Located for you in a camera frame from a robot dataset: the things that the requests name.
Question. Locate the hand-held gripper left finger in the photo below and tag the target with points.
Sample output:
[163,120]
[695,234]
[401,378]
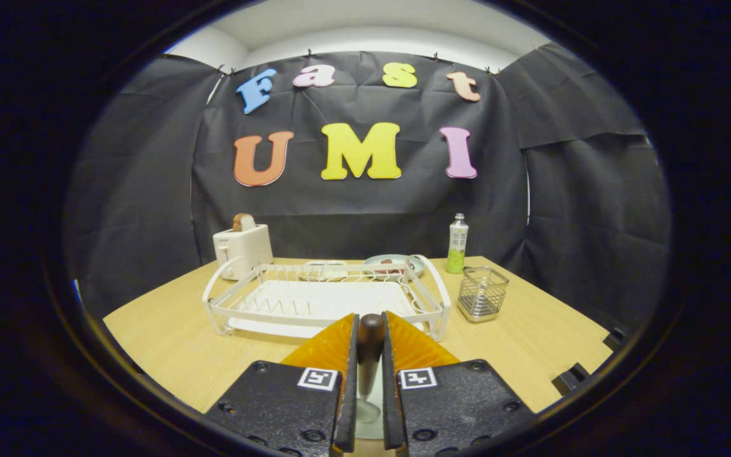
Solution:
[348,406]

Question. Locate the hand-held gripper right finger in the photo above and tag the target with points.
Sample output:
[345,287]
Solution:
[391,406]

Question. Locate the small white dish with food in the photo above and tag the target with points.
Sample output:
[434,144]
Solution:
[324,271]

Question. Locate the pale green plate with food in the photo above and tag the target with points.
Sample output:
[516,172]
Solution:
[375,260]

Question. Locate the green drink bottle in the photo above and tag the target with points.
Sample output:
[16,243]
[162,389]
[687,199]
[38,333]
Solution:
[457,244]

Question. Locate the white toaster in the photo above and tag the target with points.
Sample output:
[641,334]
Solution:
[245,251]

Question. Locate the black backdrop cloth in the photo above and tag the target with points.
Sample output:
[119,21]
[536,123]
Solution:
[353,209]

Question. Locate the bread slice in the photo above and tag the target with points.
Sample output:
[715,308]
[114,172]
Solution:
[242,222]

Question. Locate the computer monitor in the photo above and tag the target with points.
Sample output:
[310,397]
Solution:
[77,291]

